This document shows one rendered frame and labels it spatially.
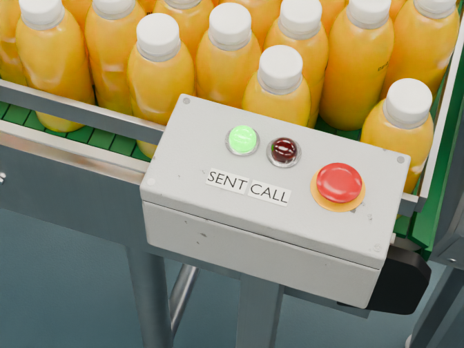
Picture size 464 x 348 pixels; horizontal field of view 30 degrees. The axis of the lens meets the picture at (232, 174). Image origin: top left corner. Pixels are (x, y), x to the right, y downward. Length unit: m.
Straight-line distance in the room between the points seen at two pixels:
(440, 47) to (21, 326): 1.20
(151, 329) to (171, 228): 0.61
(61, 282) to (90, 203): 0.88
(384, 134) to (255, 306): 0.23
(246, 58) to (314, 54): 0.07
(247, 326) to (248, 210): 0.29
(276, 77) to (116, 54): 0.18
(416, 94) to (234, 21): 0.18
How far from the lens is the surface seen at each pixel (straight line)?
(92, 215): 1.03
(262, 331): 0.95
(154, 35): 0.80
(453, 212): 0.98
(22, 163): 0.99
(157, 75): 0.82
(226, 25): 0.81
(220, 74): 0.83
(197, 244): 0.74
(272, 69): 0.78
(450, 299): 1.57
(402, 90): 0.78
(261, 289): 0.85
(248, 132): 0.70
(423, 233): 0.92
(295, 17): 0.82
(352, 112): 0.94
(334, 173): 0.68
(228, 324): 1.82
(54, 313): 1.86
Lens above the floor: 1.69
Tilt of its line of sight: 58 degrees down
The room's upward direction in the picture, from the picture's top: 2 degrees clockwise
